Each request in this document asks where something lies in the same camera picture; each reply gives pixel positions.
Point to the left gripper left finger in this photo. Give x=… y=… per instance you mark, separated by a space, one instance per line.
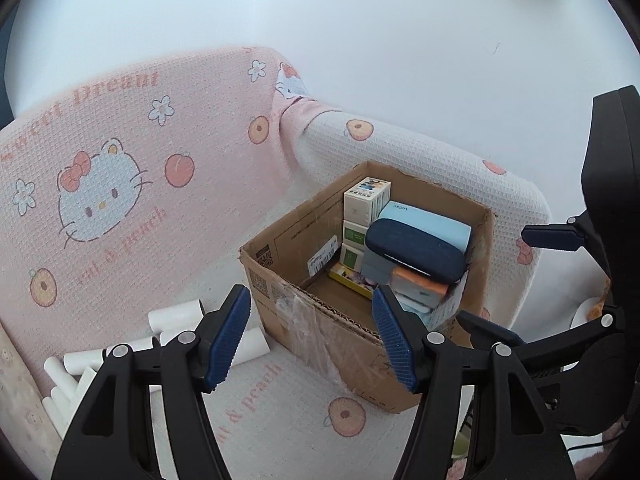
x=111 y=434

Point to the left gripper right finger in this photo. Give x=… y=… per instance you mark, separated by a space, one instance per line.
x=514 y=436

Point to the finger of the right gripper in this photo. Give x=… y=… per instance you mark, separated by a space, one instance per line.
x=574 y=233
x=540 y=344

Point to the orange labelled box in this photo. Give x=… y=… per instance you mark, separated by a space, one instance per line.
x=417 y=288

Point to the dark blue glasses case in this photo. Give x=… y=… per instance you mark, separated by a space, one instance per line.
x=417 y=250

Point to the light blue glasses case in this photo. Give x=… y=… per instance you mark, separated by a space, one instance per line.
x=452 y=231

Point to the light blue small box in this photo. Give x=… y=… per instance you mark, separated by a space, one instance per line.
x=377 y=269

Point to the baby wipes pack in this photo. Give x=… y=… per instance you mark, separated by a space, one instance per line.
x=412 y=306

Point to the white cardboard tube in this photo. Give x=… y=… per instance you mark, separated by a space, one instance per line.
x=59 y=422
x=253 y=345
x=144 y=343
x=75 y=363
x=187 y=314
x=57 y=372

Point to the beige patterned pillow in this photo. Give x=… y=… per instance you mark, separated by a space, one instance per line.
x=24 y=421

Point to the yellow cartoon flat box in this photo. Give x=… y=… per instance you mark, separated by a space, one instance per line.
x=352 y=280

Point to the brown cardboard box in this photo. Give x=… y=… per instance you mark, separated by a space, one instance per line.
x=328 y=325

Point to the white green small box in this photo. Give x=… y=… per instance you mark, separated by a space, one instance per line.
x=353 y=245

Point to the white cartoon box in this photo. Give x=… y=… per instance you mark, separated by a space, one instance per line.
x=364 y=201

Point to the pink Hello Kitty blanket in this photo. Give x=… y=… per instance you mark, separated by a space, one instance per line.
x=136 y=192

